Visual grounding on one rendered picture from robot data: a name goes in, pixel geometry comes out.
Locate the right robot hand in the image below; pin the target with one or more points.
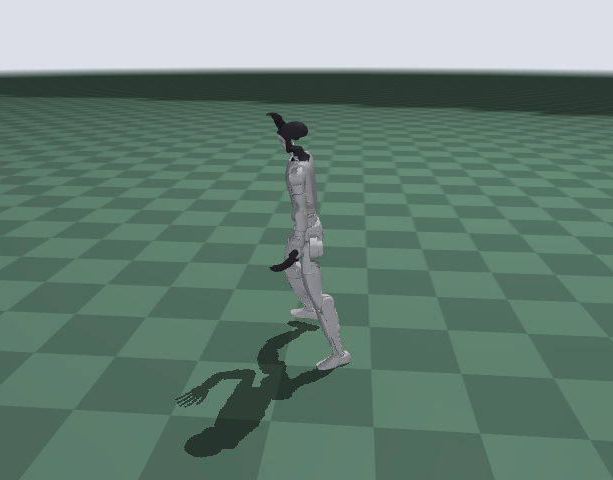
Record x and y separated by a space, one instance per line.
279 122

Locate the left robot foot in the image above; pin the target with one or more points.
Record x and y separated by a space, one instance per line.
332 361

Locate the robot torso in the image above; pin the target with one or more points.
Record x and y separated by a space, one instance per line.
314 223

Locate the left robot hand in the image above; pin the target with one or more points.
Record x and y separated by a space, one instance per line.
287 263

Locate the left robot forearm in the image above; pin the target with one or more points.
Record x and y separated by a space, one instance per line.
299 233

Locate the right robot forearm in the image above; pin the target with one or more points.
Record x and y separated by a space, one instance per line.
283 143

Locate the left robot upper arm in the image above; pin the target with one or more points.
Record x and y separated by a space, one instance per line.
297 181

